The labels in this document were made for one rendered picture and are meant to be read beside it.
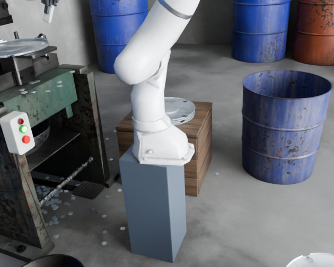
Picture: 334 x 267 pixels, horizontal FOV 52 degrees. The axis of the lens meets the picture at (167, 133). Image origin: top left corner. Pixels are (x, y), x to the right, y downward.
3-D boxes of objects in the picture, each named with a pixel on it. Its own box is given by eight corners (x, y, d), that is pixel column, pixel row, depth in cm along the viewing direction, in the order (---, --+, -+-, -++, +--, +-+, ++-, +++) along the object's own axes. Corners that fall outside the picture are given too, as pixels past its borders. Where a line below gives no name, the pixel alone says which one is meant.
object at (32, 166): (80, 134, 170) (80, 133, 170) (15, 183, 136) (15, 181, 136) (16, 123, 186) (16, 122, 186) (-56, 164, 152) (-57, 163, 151)
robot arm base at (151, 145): (200, 143, 127) (199, 108, 120) (184, 170, 111) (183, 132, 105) (144, 135, 134) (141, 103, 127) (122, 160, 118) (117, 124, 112)
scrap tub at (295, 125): (318, 152, 200) (333, 72, 178) (315, 194, 167) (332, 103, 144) (246, 141, 216) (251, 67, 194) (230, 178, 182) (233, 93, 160)
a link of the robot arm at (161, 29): (196, 15, 101) (173, 27, 86) (156, 78, 116) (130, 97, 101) (167, -8, 101) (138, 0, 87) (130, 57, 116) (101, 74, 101)
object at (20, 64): (64, 78, 139) (58, 44, 133) (40, 90, 128) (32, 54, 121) (18, 73, 148) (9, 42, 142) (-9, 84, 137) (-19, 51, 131)
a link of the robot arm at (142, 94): (177, 102, 126) (174, 33, 114) (156, 123, 111) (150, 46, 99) (150, 99, 130) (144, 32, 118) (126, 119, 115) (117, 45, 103)
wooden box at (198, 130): (212, 157, 201) (212, 102, 185) (197, 196, 170) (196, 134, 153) (148, 149, 213) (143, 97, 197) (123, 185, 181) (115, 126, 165)
